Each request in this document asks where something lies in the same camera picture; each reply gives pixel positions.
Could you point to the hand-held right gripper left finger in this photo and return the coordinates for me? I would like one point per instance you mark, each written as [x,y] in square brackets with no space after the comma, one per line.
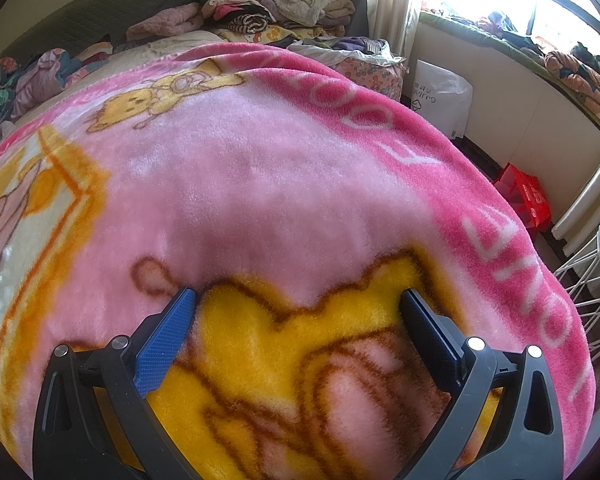
[162,345]

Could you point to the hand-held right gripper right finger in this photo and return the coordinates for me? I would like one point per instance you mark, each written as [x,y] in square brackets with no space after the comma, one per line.
[430,345]

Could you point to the red bag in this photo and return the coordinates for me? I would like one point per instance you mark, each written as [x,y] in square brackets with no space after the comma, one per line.
[527,195]

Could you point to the pink cartoon printed blanket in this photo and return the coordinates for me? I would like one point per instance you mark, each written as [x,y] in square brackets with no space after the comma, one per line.
[280,185]

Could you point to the white plastic bag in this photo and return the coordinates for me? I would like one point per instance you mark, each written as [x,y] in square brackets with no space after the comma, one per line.
[440,100]

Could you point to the floral bag of clothes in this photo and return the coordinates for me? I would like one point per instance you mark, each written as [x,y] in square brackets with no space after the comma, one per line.
[370,72]

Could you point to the purple pink garment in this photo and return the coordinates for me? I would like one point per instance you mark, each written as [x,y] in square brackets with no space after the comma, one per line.
[45,75]

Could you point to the dark floral quilt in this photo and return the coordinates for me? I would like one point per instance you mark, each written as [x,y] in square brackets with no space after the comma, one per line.
[0,90]

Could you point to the beige bed sheet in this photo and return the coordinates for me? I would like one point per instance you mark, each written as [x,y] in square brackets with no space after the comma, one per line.
[190,42]

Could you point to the clothes on window sill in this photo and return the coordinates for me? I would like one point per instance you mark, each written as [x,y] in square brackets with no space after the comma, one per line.
[570,67]

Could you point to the pink fluffy clothes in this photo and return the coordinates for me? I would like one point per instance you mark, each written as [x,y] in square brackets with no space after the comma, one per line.
[170,22]

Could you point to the cream curtain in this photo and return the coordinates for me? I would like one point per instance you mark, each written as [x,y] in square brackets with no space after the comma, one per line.
[392,5]

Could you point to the grey bed headboard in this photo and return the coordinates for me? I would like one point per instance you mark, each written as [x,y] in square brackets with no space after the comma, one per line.
[105,5]

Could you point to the pile of clothes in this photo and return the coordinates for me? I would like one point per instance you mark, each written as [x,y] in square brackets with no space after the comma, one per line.
[290,0]

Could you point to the white metal rail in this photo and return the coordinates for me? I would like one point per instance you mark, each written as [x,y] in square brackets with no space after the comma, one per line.
[595,190]

